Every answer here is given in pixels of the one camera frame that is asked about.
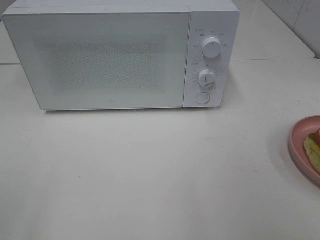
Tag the lower white timer knob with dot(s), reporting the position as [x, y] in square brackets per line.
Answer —
[206, 78]

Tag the pink plate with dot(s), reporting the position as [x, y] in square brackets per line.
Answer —
[296, 139]

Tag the white microwave oven body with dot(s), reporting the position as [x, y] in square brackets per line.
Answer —
[206, 18]

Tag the round white door button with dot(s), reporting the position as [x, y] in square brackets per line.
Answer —
[202, 98]

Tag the upper white power knob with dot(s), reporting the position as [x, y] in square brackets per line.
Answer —
[211, 46]

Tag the toy sandwich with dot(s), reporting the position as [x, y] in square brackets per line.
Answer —
[312, 148]

